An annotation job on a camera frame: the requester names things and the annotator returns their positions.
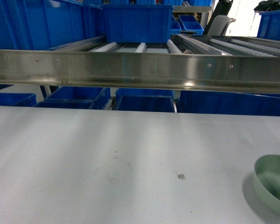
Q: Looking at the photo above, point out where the white roller track centre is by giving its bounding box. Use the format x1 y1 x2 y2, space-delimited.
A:
135 42 147 53

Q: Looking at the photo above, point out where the large blue crate upper left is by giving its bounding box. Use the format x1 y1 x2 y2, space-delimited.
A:
0 0 105 50

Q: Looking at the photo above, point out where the blue crate far right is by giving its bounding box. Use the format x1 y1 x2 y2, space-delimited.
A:
257 10 280 41

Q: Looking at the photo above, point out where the white roller track right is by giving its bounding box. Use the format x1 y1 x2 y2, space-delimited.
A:
167 39 182 54

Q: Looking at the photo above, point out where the grey office chair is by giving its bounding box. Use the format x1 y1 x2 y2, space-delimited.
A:
203 15 236 36

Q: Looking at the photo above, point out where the small printed code sticker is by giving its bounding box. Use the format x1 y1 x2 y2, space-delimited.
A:
176 172 187 180

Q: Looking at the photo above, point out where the blue crate lower right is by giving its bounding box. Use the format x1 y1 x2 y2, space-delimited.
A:
177 91 280 116

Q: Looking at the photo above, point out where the blue crate on rollers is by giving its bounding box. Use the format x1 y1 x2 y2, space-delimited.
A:
102 4 174 44

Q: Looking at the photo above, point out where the small blue bin background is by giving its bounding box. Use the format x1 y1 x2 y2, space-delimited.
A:
179 15 204 35

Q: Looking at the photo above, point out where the white roller track left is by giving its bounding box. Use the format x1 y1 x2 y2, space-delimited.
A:
90 42 118 52

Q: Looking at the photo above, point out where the blue crate lower centre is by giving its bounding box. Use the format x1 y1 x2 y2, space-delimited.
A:
115 88 175 112

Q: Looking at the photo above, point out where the green bowl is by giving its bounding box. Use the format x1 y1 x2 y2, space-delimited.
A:
252 154 280 215

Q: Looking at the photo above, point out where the blue crate lower left-centre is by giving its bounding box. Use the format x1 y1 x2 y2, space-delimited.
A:
35 86 111 110

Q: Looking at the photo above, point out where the white roller track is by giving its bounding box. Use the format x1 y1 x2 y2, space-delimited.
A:
167 39 182 54
135 42 147 53
90 42 118 52

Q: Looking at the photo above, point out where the blue crate lower far left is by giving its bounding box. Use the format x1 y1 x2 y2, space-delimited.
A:
0 93 37 107

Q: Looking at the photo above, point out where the stainless steel shelf rack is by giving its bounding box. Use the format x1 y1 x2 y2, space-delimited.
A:
0 35 280 94

